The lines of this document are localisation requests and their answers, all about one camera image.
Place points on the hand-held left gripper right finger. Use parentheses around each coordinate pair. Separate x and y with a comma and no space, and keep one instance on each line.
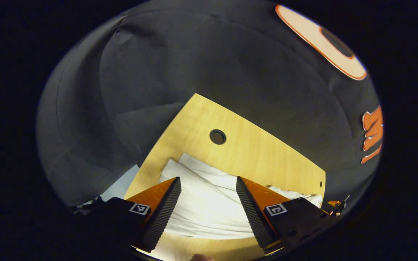
(254,217)

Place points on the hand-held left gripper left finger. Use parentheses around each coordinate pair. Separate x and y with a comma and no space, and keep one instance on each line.
(160,217)

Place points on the white jeans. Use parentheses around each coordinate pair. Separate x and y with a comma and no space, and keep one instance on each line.
(209,203)

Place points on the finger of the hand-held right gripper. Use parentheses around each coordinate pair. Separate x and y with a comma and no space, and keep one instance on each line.
(334,203)

